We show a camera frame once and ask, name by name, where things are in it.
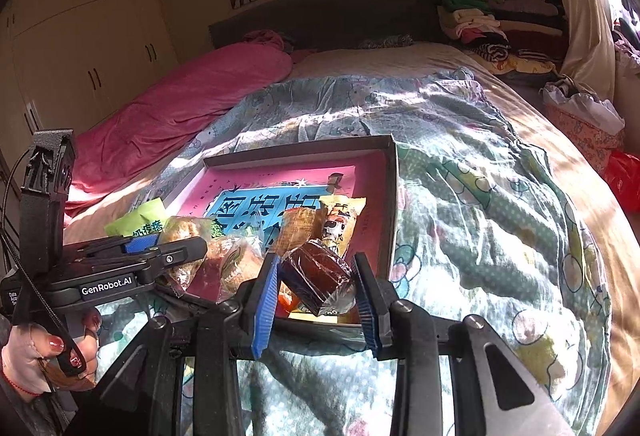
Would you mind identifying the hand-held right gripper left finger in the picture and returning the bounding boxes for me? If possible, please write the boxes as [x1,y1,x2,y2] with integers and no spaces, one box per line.
[65,253,282,436]

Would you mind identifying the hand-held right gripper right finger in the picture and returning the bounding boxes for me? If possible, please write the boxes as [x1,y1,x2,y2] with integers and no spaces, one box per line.
[352,253,576,436]

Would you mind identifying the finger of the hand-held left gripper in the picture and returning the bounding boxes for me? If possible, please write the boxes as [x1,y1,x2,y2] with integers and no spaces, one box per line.
[102,235,162,256]
[135,237,209,283]

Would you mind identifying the light green snack packet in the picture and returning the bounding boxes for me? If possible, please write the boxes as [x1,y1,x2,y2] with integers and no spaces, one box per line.
[104,197,167,238]

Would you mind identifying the small clear pastry packet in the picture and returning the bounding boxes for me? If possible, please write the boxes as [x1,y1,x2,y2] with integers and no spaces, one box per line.
[162,215,213,297]

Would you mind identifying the round cake packet green label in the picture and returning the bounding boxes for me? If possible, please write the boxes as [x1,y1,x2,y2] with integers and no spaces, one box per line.
[207,233,266,304]

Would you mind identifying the clear packet with brown cake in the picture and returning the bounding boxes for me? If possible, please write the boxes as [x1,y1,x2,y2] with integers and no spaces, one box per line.
[277,239,358,317]

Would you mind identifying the long orange snack packet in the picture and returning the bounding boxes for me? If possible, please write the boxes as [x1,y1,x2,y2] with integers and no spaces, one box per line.
[276,207,323,317]

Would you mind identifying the yellow cartoon snack packet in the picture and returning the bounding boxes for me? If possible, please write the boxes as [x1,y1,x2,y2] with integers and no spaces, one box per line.
[317,195,367,262]

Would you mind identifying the shallow grey cardboard box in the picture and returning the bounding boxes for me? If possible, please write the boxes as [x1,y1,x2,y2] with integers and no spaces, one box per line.
[162,133,401,327]

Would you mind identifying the person's left hand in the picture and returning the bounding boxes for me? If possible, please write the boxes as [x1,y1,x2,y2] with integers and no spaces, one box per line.
[0,307,104,396]

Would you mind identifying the pink book with blue label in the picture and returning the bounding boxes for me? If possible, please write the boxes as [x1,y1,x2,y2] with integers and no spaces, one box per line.
[187,171,366,307]

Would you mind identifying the cartoon printed blanket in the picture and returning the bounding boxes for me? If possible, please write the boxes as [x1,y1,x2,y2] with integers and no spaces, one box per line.
[95,66,613,436]

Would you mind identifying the pink quilt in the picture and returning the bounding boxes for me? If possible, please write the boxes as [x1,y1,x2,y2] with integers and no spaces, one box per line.
[62,30,296,217]

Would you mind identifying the cream wardrobe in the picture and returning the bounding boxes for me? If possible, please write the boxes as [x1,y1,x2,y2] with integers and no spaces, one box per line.
[0,0,181,137]

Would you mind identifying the bed with beige sheet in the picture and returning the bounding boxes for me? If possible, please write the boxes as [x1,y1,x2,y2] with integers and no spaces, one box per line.
[62,41,640,417]

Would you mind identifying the dark patterned pillow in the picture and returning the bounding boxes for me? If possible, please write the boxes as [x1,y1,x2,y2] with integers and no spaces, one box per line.
[357,34,416,50]

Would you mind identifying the pink patterned bag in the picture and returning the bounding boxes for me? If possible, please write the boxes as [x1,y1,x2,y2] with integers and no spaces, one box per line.
[540,76,626,162]

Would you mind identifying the red plastic bag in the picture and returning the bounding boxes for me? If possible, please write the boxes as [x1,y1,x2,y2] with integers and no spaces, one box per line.
[602,150,640,212]

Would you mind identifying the dark headboard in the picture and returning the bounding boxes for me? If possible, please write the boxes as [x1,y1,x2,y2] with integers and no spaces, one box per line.
[209,0,448,52]

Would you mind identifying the pile of folded clothes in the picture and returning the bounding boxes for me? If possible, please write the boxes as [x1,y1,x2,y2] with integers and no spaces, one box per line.
[440,0,571,77]

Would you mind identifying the beige curtain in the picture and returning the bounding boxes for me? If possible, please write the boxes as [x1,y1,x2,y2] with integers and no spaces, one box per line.
[540,0,618,100]

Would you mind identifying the red string bracelet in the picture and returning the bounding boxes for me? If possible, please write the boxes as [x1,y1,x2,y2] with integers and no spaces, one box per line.
[0,368,43,398]

